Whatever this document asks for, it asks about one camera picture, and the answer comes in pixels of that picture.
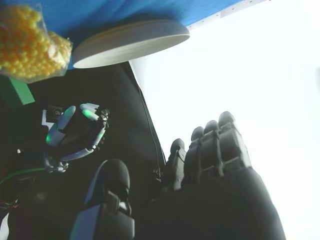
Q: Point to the bag of yellow beads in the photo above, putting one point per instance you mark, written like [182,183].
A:
[27,50]

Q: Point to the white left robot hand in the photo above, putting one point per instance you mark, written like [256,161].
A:
[212,200]

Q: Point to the green block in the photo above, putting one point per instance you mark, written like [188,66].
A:
[17,92]

